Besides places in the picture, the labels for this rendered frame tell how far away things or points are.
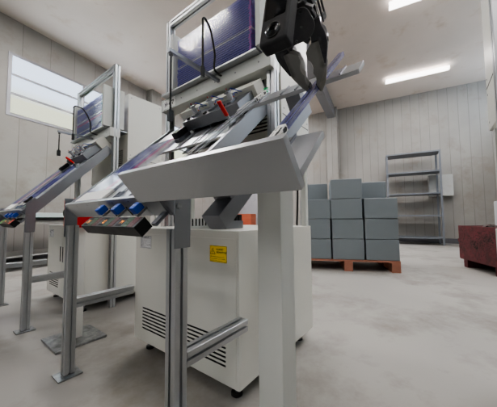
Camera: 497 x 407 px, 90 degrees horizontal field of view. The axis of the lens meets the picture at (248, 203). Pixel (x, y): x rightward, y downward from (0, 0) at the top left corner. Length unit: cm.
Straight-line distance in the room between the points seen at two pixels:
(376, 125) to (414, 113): 90
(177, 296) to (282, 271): 29
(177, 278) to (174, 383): 26
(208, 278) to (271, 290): 50
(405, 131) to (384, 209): 495
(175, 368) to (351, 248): 287
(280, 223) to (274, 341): 24
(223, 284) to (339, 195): 259
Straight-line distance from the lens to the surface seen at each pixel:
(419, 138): 815
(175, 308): 70
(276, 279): 55
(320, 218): 334
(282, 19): 44
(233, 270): 93
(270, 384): 64
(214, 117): 115
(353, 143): 813
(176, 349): 74
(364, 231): 346
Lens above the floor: 67
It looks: 3 degrees up
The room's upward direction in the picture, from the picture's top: straight up
